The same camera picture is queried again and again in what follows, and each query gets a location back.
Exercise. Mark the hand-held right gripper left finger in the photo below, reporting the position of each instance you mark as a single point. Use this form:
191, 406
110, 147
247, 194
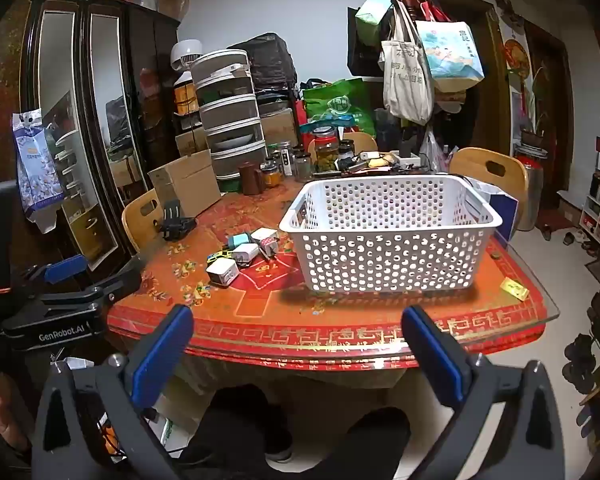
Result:
162, 355

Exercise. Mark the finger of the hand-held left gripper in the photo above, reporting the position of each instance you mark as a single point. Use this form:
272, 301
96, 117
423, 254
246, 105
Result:
65, 267
117, 285

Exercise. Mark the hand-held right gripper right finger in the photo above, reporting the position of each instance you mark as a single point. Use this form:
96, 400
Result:
436, 360

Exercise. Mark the yellow toy car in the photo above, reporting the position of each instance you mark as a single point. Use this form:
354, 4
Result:
216, 258

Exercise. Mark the white perforated plastic basket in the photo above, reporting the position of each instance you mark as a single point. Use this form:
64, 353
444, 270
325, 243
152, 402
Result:
380, 255

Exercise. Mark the teal small box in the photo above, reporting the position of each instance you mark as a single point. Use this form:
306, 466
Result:
237, 240

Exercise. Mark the white plug adapter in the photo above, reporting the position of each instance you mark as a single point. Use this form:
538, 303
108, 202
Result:
245, 253

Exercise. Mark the white red small box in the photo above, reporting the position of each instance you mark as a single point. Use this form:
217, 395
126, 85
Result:
266, 240

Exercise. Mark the person's left hand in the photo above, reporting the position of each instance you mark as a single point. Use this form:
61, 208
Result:
2, 410

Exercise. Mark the wooden chair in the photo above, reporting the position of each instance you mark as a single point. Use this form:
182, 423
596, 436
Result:
505, 172
137, 225
362, 140

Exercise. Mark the black clip holder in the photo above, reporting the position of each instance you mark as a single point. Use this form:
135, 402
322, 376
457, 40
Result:
176, 224

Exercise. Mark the blue snack bag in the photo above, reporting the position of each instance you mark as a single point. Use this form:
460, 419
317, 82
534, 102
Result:
35, 170

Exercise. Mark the gold foil packet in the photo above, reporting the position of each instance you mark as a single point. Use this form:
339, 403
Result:
514, 290

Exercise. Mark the red floral tablecloth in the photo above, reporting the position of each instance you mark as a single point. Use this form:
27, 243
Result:
260, 310

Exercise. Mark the brown cardboard box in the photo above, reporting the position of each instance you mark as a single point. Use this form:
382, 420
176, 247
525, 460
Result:
185, 185

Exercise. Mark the person's legs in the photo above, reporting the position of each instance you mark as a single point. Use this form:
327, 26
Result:
280, 435

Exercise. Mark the blue white carton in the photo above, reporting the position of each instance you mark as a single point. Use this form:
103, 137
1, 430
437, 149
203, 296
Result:
505, 210

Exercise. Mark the brown ceramic jug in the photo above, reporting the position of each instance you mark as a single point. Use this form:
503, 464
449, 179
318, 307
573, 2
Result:
251, 178

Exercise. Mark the small amber jar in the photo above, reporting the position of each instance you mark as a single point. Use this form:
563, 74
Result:
271, 176

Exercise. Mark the stacked white food cover rack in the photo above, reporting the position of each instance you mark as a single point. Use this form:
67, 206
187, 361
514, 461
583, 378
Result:
227, 125

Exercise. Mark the metal canister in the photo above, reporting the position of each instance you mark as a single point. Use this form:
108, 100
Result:
530, 185

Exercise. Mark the dark mirrored wardrobe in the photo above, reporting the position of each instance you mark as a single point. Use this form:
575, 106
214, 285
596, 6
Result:
145, 85

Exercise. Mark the orange liquid bottle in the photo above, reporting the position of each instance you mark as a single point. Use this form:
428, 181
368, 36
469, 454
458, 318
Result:
185, 94

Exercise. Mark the white plastic bag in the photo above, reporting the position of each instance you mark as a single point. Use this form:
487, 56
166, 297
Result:
432, 152

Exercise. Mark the white slim bottle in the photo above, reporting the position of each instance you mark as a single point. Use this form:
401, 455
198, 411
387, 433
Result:
286, 160

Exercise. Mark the clear glass jar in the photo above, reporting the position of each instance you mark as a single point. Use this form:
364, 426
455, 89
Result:
302, 167

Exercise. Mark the black lid glass jar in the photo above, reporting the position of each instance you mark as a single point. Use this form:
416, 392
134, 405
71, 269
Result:
346, 153

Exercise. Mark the cardboard carton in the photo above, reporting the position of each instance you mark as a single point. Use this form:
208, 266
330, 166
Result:
280, 129

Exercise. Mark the large pickle glass jar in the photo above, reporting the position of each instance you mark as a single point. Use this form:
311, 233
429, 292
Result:
326, 152

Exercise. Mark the white round fan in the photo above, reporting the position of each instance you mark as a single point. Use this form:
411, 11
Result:
185, 55

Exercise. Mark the potted plant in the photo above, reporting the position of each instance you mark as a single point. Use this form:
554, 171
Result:
535, 115

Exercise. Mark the black bulky bag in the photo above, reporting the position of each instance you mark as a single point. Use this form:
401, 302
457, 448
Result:
265, 60

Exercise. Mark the green shopping bag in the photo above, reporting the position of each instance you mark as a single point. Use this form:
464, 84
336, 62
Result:
337, 105

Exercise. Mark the brown wooden door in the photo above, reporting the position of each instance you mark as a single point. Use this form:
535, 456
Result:
495, 85
550, 70

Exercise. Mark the beige canvas tote bag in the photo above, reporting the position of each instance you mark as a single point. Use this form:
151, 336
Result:
405, 80

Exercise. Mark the blue printed tote bag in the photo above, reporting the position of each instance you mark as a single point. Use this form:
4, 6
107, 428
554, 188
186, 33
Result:
450, 55

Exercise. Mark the black hanging bag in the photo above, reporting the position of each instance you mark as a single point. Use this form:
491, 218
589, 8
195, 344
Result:
360, 55

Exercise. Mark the green paper bag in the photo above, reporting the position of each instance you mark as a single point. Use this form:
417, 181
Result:
375, 16

